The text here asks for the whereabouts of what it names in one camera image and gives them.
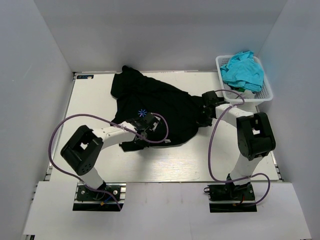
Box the black t-shirt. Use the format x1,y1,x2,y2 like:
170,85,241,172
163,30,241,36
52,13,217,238
110,65,212,152

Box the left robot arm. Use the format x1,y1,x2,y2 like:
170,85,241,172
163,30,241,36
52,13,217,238
60,113,161,200

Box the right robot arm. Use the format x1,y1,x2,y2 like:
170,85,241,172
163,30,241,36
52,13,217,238
198,89,276,200

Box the green garment in basket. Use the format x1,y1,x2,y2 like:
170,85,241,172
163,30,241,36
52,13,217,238
230,86,245,93

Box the grey t-shirt in basket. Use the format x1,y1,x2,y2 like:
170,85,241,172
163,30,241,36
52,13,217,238
224,85,256,99

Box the turquoise t-shirt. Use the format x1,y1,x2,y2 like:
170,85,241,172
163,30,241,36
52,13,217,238
219,50,265,93

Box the white plastic basket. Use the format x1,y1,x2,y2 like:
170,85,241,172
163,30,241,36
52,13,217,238
215,55,273,106

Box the blue label sticker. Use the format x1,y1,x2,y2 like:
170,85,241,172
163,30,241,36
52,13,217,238
76,74,94,80

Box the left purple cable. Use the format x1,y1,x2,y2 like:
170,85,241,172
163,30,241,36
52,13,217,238
47,112,169,211

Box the purple cable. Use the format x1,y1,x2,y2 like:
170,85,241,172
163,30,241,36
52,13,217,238
209,89,271,206
47,112,169,211

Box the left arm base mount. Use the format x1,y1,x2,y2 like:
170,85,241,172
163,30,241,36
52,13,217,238
72,183,126,212

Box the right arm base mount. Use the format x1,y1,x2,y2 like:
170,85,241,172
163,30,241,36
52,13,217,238
203,182,257,213

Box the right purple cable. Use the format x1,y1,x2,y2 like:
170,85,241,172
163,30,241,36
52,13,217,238
209,89,271,206

